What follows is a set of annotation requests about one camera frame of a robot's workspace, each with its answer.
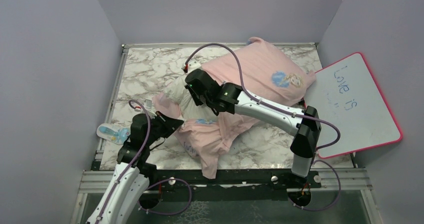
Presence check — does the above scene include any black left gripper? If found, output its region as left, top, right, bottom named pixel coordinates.
left=145, top=111, right=185, bottom=146

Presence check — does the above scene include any Elsa print pink-lined pillowcase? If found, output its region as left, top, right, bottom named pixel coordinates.
left=152, top=37, right=322, bottom=180

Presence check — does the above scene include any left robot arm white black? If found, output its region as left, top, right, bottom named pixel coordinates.
left=86, top=111, right=184, bottom=224

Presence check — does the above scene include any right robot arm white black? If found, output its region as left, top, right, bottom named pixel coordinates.
left=185, top=69, right=322, bottom=188

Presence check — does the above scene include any pink framed whiteboard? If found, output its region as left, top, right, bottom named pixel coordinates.
left=304, top=52, right=403, bottom=159

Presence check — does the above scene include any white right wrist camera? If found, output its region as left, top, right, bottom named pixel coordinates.
left=182, top=60, right=202, bottom=74

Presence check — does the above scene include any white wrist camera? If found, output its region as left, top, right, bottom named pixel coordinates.
left=143, top=99, right=156, bottom=118
left=182, top=60, right=202, bottom=74

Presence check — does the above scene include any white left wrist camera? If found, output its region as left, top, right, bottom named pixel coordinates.
left=143, top=99, right=156, bottom=118

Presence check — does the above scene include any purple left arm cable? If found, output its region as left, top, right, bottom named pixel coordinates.
left=94, top=99, right=193, bottom=224

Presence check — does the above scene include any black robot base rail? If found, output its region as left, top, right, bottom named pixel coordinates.
left=138, top=168, right=322, bottom=209

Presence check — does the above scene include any aluminium table frame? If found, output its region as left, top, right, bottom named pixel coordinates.
left=71, top=43, right=382, bottom=224

